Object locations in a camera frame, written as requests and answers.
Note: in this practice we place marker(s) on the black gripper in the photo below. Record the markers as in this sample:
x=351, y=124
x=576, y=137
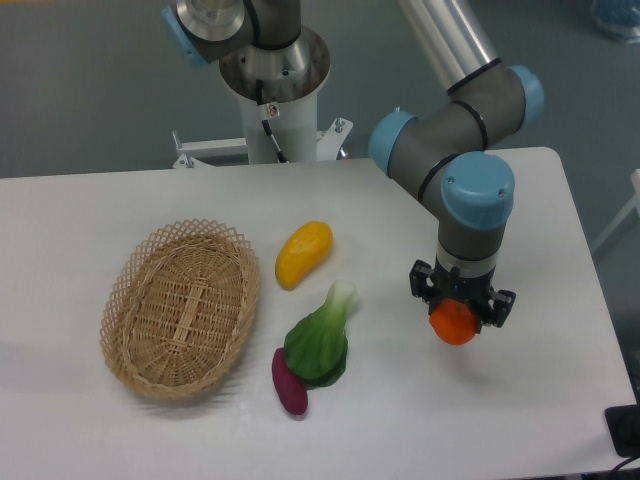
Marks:
x=432, y=286

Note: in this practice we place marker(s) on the orange fruit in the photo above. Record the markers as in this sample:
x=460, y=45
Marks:
x=453, y=322

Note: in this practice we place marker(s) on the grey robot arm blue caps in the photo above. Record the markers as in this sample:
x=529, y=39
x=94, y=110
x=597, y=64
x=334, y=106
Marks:
x=442, y=161

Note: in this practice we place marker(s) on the green bok choy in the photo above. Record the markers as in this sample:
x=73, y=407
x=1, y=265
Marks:
x=316, y=348

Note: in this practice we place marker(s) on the yellow mango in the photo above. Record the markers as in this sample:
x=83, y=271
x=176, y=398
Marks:
x=303, y=251

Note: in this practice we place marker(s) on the purple sweet potato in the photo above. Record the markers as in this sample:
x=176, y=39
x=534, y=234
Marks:
x=290, y=389

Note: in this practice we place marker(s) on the black device at table edge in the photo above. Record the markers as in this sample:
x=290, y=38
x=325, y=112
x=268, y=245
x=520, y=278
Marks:
x=623, y=426

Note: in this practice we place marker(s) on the woven wicker basket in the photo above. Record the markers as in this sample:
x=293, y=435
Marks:
x=181, y=310

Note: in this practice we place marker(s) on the blue object top right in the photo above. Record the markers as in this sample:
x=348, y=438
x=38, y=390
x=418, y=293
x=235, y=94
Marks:
x=618, y=19

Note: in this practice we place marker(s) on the white frame at right edge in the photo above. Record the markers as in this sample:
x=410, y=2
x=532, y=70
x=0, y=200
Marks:
x=621, y=223

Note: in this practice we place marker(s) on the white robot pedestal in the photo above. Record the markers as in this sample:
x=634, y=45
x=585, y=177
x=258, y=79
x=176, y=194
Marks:
x=277, y=94

